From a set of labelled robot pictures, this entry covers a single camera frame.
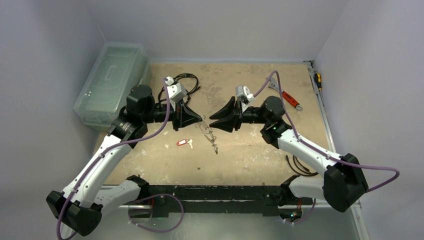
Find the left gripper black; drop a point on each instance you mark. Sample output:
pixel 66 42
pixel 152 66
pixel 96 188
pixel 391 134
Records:
pixel 183 116

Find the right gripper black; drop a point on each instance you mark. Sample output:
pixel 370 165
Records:
pixel 238 116

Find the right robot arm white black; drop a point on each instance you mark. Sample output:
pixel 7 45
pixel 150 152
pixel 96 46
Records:
pixel 341 182

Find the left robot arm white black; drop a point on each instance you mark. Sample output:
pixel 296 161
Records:
pixel 80 206

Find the clear plastic storage box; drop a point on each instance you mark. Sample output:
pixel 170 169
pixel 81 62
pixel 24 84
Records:
pixel 119 67

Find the yellow black screwdriver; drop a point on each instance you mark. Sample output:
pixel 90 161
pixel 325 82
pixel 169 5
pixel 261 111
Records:
pixel 318 81

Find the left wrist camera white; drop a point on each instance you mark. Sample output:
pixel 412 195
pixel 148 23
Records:
pixel 176 90

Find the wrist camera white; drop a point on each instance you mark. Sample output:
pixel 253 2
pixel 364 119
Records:
pixel 176 90
pixel 244 95

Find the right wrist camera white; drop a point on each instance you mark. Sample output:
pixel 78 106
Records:
pixel 244 95

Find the red handled adjustable wrench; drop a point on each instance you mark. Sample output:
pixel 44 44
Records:
pixel 291 100

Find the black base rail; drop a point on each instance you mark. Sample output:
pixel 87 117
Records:
pixel 218 199

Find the aluminium frame rail right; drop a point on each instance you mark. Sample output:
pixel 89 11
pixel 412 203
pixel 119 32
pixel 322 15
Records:
pixel 319 96

